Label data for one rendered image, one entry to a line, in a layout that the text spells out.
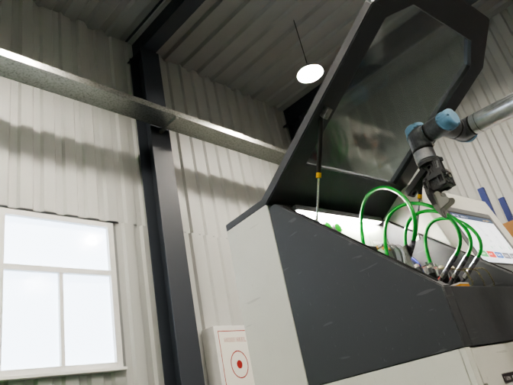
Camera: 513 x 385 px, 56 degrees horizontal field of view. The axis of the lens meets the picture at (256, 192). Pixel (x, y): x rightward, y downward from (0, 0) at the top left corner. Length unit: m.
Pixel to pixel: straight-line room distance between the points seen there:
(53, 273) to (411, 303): 4.40
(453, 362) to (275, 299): 0.69
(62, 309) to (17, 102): 2.44
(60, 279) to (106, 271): 0.53
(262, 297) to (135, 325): 3.88
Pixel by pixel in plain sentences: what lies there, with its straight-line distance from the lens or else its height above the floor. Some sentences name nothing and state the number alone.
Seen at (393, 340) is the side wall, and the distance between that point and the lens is 1.49.
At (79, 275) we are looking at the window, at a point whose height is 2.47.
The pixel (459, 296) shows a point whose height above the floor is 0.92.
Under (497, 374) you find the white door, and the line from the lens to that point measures 1.47.
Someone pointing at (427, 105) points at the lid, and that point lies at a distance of 2.17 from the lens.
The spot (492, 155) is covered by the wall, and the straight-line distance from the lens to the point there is 8.89.
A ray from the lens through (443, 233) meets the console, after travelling 2.21.
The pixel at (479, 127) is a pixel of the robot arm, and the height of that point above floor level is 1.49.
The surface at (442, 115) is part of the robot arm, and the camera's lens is 1.82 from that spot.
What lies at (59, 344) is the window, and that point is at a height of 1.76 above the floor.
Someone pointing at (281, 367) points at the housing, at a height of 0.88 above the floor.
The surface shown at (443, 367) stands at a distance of 1.42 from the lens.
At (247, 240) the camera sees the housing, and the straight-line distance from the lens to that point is 1.96.
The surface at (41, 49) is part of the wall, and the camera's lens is 6.91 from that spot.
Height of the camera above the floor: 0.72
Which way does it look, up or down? 25 degrees up
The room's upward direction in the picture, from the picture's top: 12 degrees counter-clockwise
